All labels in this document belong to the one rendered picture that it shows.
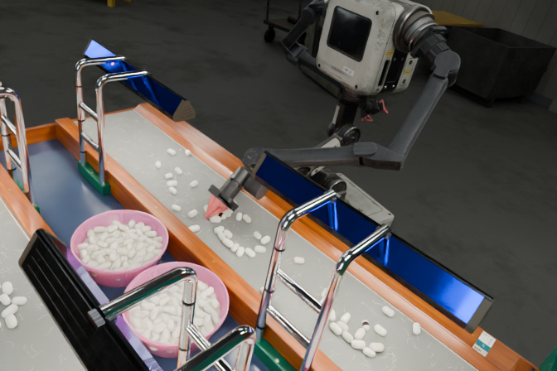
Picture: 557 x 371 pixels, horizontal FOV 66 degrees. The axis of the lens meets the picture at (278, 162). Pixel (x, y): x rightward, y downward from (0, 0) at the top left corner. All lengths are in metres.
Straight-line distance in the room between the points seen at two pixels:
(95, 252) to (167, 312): 0.29
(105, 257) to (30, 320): 0.26
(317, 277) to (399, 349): 0.30
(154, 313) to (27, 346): 0.28
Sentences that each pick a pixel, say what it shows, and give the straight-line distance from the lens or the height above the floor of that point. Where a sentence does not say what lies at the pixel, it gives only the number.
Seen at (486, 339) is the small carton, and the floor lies 0.79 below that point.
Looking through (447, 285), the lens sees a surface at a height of 1.09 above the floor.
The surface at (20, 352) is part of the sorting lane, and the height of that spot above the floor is 0.74.
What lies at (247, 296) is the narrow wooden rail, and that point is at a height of 0.77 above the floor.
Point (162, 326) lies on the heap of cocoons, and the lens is 1.15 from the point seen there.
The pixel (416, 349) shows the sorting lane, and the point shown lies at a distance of 1.27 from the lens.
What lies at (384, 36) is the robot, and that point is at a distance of 1.57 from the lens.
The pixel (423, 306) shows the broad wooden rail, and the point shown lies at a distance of 1.35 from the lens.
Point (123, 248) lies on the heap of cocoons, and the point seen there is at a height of 0.73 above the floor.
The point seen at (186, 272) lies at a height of 1.12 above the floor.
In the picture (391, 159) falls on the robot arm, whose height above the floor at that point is 1.08.
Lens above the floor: 1.66
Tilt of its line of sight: 30 degrees down
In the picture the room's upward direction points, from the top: 12 degrees clockwise
